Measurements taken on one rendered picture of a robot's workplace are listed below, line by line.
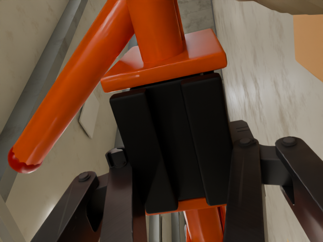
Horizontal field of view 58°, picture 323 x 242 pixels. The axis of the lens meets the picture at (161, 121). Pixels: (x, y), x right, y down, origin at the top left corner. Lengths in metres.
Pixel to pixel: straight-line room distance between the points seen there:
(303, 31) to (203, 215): 0.24
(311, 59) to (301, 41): 0.03
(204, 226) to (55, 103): 0.12
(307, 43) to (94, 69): 0.24
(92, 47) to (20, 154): 0.09
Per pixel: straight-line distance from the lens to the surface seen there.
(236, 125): 0.17
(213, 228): 0.20
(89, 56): 0.17
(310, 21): 0.34
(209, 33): 0.19
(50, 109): 0.19
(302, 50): 0.37
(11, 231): 3.25
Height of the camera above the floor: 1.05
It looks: 10 degrees up
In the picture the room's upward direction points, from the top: 101 degrees counter-clockwise
